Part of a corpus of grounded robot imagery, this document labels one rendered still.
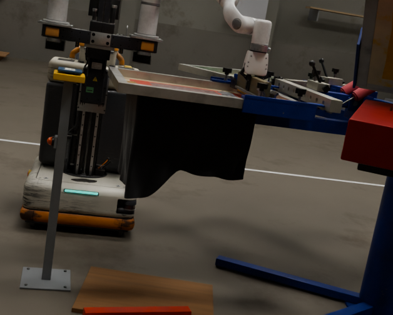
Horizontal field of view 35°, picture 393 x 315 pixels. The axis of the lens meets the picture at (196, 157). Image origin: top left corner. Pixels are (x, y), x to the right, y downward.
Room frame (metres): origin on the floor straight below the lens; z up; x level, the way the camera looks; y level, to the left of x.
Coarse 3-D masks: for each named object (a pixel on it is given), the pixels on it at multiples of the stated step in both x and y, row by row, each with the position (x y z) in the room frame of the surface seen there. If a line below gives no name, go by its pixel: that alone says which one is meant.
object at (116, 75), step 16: (112, 80) 2.54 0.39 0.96; (160, 80) 2.85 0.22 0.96; (176, 80) 2.87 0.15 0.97; (192, 80) 2.89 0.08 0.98; (208, 80) 2.94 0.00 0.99; (160, 96) 2.30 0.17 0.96; (176, 96) 2.32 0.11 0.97; (192, 96) 2.33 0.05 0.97; (208, 96) 2.35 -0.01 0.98; (224, 96) 2.36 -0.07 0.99
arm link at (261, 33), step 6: (252, 18) 2.72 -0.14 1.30; (258, 24) 2.66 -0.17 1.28; (264, 24) 2.65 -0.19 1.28; (270, 24) 2.67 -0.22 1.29; (258, 30) 2.65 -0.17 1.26; (264, 30) 2.65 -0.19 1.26; (270, 30) 2.68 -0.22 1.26; (252, 36) 2.68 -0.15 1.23; (258, 36) 2.65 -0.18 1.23; (264, 36) 2.65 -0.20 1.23; (252, 42) 2.67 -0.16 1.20; (258, 42) 2.65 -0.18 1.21; (264, 42) 2.66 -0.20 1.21
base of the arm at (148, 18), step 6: (144, 6) 3.08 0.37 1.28; (150, 6) 3.08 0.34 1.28; (156, 6) 3.09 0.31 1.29; (144, 12) 3.08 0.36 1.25; (150, 12) 3.08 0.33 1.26; (156, 12) 3.10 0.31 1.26; (144, 18) 3.08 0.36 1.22; (150, 18) 3.08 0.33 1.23; (156, 18) 3.10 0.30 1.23; (138, 24) 3.10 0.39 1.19; (144, 24) 3.08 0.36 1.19; (150, 24) 3.08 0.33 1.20; (156, 24) 3.11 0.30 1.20; (138, 30) 3.10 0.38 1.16; (144, 30) 3.08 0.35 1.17; (150, 30) 3.08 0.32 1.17; (144, 36) 3.06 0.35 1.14; (150, 36) 3.07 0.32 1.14; (156, 36) 3.11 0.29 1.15
